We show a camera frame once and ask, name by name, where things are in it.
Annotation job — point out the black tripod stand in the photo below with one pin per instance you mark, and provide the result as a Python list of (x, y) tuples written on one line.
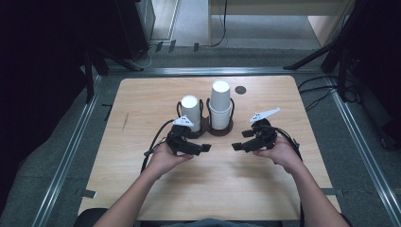
[(90, 78), (315, 56)]

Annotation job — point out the person's right hand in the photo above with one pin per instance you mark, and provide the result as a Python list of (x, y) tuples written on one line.
[(283, 154)]

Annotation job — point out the dark brown cup holder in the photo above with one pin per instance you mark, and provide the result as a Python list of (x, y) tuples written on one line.
[(220, 132)]

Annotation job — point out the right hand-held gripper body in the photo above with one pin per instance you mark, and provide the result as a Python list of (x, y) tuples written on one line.
[(266, 135)]

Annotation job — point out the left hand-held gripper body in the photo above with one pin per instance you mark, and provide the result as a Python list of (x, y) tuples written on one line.
[(178, 138)]

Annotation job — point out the black round table grommet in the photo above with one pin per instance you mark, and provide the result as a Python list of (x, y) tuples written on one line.
[(240, 90)]

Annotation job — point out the person's left hand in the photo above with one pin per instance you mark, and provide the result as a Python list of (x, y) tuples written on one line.
[(162, 160)]

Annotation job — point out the light wooden desk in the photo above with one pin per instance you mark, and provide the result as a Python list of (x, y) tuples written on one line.
[(277, 6)]

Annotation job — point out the black cabinet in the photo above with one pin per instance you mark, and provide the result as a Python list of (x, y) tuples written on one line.
[(132, 25)]

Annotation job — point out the black curtain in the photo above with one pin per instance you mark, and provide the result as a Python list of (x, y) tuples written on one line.
[(34, 88)]

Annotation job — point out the aluminium floor rail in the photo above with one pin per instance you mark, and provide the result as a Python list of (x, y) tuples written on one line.
[(63, 164), (362, 151)]

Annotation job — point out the black chair seat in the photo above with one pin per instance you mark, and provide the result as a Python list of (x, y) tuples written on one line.
[(90, 217)]

